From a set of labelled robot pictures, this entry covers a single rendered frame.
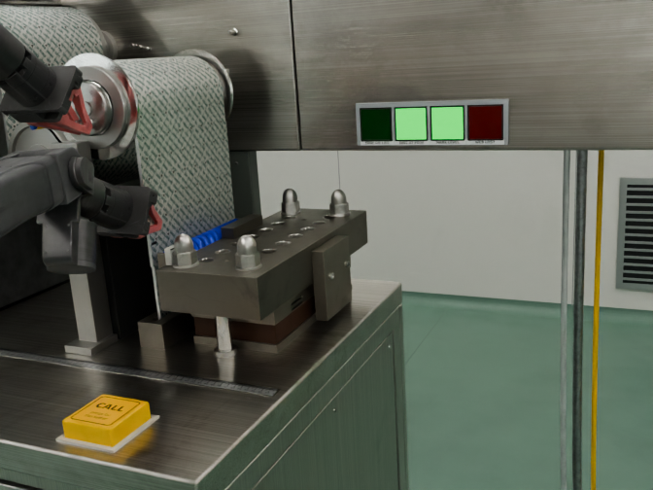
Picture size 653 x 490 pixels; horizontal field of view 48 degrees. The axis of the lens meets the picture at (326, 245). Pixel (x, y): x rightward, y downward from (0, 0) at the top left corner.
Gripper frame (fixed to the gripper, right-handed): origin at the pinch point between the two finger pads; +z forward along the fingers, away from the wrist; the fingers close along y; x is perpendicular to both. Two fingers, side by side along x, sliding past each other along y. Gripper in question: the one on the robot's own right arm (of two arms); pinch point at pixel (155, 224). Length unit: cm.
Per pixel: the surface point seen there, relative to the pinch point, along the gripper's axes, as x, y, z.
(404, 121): 23.5, 28.9, 21.2
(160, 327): -14.6, 2.1, 2.6
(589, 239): 56, 42, 266
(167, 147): 11.5, 0.2, -0.6
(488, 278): 36, -4, 277
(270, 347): -15.4, 18.1, 6.8
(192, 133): 15.6, 0.2, 5.0
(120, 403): -24.4, 10.7, -14.6
